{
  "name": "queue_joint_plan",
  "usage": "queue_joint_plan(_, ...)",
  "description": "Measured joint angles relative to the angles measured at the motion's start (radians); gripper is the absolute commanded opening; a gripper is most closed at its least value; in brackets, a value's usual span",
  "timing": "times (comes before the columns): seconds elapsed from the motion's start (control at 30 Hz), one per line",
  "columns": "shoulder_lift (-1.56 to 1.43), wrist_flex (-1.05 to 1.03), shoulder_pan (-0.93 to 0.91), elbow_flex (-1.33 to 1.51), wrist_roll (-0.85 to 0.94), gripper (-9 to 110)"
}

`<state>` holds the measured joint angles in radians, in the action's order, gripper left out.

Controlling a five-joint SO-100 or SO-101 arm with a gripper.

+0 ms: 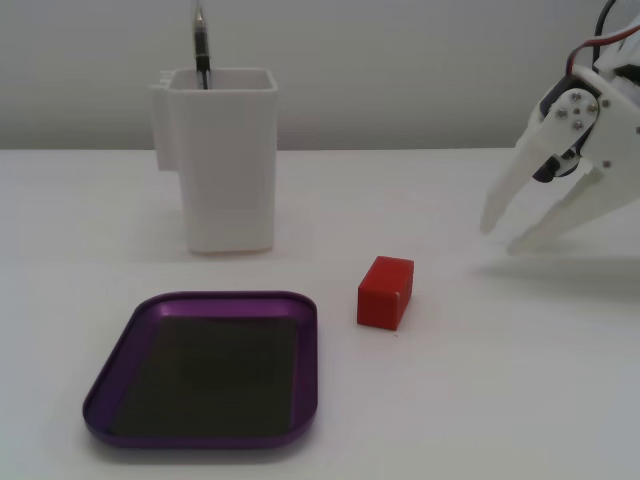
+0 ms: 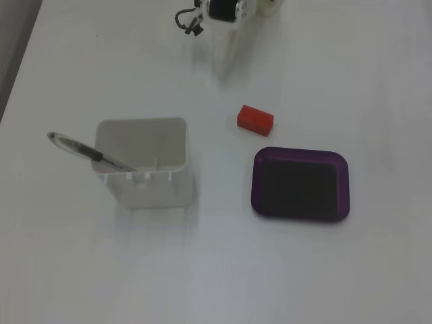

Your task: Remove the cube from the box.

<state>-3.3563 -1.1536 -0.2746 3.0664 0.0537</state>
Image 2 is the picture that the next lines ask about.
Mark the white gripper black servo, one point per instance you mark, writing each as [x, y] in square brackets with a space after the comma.
[225, 40]

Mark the red cube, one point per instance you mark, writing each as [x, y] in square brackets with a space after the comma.
[254, 119]

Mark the white pen holder box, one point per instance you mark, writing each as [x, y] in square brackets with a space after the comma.
[152, 189]

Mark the black transparent pen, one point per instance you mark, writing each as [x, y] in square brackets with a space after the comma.
[84, 151]

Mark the purple tray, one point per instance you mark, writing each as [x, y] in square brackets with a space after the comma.
[341, 189]

